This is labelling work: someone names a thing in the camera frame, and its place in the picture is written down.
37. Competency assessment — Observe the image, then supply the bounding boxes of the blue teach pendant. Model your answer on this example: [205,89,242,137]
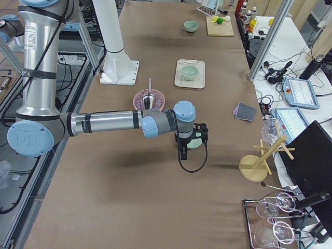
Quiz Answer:
[283,78,320,109]
[271,107,309,144]

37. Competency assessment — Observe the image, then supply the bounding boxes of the pink bowl with ice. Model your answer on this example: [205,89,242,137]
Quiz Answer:
[132,89,165,111]

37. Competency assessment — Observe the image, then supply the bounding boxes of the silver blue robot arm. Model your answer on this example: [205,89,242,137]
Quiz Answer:
[7,1,208,160]

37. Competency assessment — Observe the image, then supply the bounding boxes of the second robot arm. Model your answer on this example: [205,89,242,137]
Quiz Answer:
[1,14,24,43]

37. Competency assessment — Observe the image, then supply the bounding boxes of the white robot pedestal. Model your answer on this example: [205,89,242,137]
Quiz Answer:
[93,0,140,86]

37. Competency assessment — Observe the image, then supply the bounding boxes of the wine glass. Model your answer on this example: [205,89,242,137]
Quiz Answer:
[256,192,295,218]
[254,221,295,248]

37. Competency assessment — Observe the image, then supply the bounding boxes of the wooden mug tree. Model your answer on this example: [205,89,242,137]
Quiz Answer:
[239,134,295,182]

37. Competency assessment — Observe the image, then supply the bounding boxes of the white dish rack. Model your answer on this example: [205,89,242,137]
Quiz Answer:
[196,0,228,16]

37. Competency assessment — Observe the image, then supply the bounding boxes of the black water bottle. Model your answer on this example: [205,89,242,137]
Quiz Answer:
[299,54,325,80]

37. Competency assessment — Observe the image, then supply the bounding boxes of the wine glass upper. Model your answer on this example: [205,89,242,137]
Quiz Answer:
[256,192,295,218]

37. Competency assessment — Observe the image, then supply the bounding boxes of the wine glass lower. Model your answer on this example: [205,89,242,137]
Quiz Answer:
[254,221,295,248]

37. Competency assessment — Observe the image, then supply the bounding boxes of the green bowl on tray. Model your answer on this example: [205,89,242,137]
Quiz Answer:
[181,65,199,81]

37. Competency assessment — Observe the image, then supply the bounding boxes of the black monitor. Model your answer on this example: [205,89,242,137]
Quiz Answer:
[280,121,331,195]

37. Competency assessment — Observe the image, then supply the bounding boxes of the grey folded cloth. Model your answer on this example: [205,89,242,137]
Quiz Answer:
[233,102,257,122]

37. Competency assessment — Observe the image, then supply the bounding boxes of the lemon slices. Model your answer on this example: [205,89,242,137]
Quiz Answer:
[211,16,219,23]

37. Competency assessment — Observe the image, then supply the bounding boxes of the clear plastic bottle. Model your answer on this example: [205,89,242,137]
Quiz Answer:
[261,118,284,145]

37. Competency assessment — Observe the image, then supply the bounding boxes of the wooden cutting board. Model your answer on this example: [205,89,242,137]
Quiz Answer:
[205,16,234,37]

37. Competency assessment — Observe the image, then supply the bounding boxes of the cream serving tray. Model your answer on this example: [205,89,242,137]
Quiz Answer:
[174,59,205,89]

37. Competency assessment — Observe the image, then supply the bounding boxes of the aluminium frame post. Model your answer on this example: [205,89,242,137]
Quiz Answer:
[248,0,294,81]

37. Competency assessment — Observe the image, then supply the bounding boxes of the green lime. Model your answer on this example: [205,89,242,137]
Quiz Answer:
[216,17,224,24]

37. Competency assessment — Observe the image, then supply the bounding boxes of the blue teach pendant far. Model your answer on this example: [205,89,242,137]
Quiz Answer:
[283,78,320,109]

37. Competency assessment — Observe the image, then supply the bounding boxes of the green bowl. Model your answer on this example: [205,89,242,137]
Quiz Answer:
[184,20,199,33]
[187,138,202,149]
[181,65,199,81]

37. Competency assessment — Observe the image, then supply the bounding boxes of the blue teach pendant near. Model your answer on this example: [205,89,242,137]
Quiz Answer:
[271,107,309,144]

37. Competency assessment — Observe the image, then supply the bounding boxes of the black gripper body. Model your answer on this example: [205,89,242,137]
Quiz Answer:
[177,123,209,160]

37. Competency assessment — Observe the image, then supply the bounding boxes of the metal scoop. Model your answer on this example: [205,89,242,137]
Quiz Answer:
[141,78,156,110]

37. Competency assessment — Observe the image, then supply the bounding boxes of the white garlic bulb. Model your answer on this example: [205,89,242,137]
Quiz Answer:
[224,16,231,22]

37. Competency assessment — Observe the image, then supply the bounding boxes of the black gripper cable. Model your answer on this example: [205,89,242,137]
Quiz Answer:
[177,141,209,173]

